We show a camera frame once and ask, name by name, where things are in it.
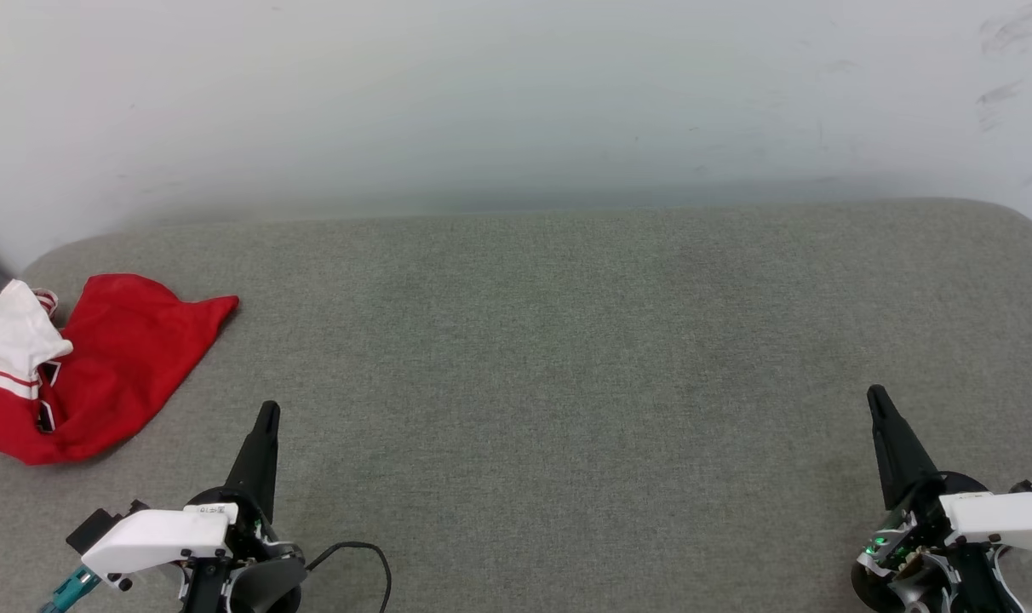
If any teal cable connector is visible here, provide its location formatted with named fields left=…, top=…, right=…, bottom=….
left=37, top=566, right=101, bottom=613

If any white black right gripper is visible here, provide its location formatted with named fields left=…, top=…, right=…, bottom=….
left=855, top=384, right=1032, bottom=581

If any red and white jersey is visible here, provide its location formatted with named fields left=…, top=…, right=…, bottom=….
left=0, top=272, right=240, bottom=467

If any grey fabric table cover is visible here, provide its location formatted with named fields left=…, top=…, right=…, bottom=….
left=0, top=198, right=1032, bottom=613

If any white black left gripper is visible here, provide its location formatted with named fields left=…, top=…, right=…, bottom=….
left=80, top=401, right=306, bottom=613

